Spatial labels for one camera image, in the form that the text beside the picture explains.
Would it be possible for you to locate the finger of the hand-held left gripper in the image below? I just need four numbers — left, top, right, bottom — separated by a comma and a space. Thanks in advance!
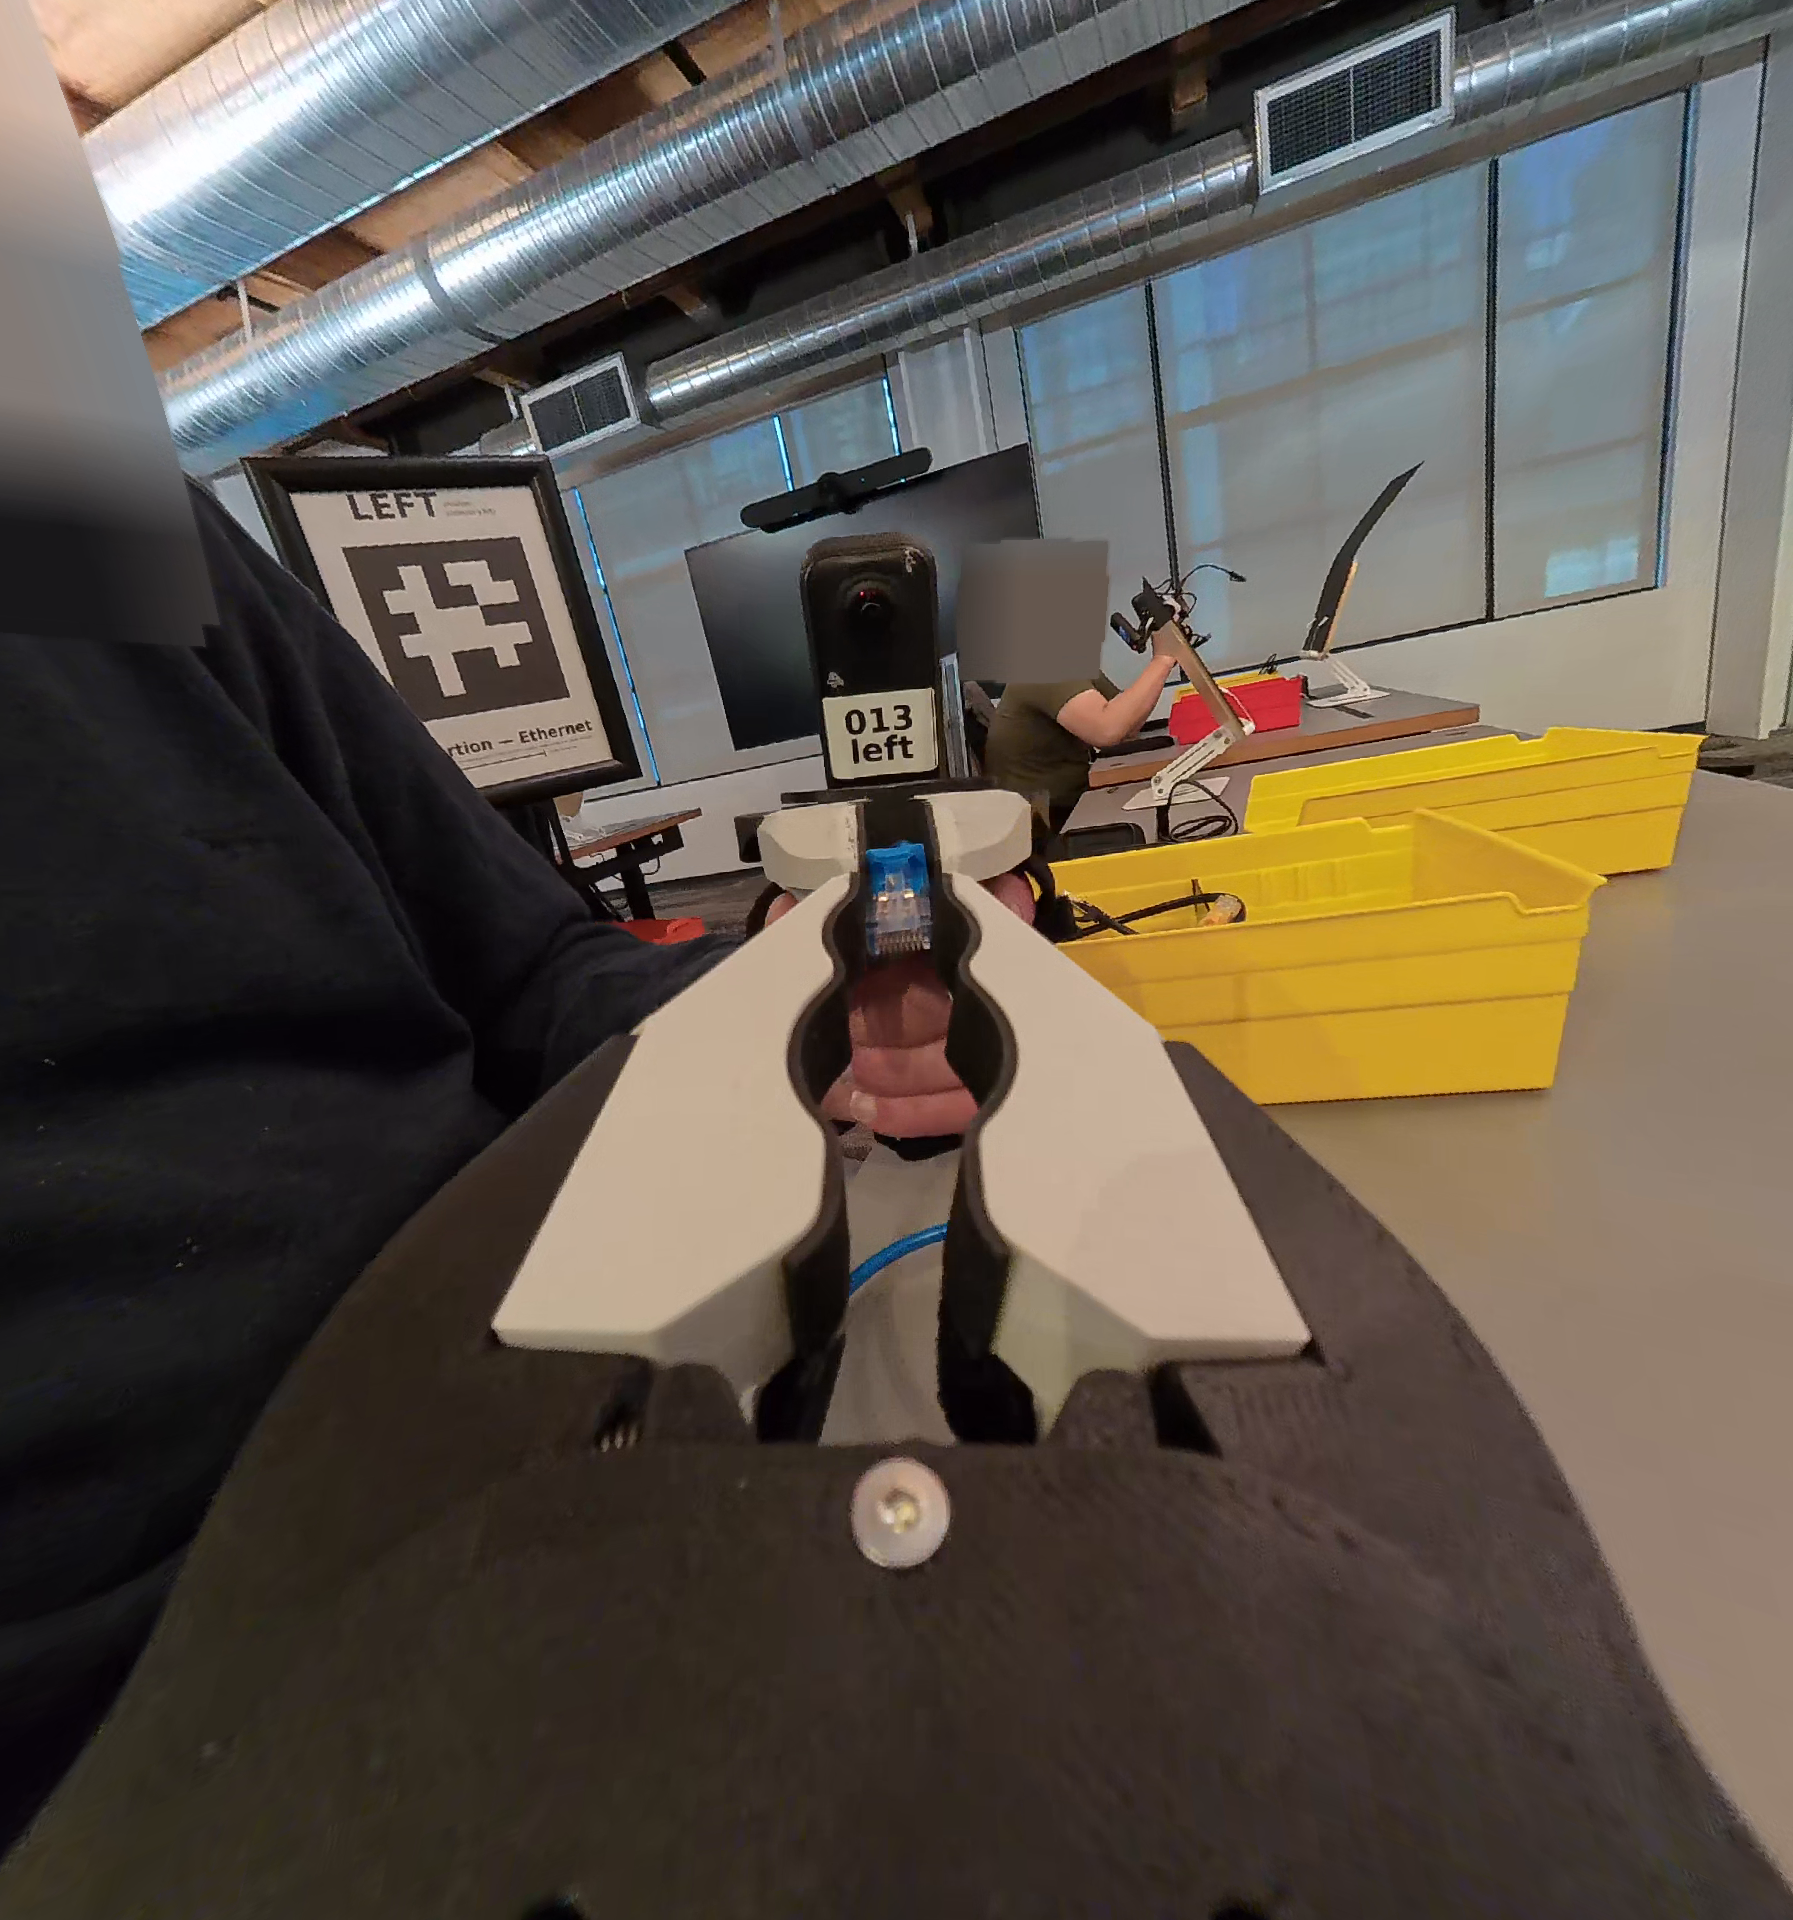
914, 789, 1056, 890
756, 798, 886, 898

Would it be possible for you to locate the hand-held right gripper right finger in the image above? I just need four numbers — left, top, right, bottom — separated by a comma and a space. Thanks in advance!
933, 879, 1315, 1429

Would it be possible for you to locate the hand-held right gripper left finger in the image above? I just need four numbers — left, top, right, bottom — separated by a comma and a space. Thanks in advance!
492, 883, 857, 1429

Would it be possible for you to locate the blue ethernet cable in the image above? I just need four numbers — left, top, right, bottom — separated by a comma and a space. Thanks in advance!
833, 844, 960, 1320

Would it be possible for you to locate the yellow plastic bin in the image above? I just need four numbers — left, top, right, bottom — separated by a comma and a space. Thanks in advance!
1047, 811, 1605, 1110
1245, 726, 1706, 879

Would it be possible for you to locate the person's left forearm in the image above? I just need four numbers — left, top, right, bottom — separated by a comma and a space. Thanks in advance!
446, 840, 756, 1119

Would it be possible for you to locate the person's left hand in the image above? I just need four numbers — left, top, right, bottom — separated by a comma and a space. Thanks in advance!
760, 883, 1044, 1144

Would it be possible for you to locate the large black monitor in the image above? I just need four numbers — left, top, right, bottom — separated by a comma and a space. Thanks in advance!
684, 445, 1042, 752

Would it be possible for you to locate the black video bar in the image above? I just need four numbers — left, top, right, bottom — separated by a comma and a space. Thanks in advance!
741, 446, 933, 534

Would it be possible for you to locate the small wooden desk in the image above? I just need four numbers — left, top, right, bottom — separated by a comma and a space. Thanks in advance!
563, 807, 707, 922

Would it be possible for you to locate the red plastic bin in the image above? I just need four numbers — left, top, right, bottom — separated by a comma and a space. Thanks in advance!
1171, 673, 1306, 740

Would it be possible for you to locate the white vent grille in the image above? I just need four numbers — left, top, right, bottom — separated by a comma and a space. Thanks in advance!
520, 355, 646, 455
1254, 9, 1458, 194

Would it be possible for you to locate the black framed marker sign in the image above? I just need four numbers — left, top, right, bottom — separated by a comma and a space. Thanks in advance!
241, 452, 646, 795

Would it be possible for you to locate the silver ventilation duct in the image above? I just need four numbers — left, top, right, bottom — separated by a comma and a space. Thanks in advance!
83, 0, 874, 328
158, 0, 1290, 452
643, 0, 1793, 427

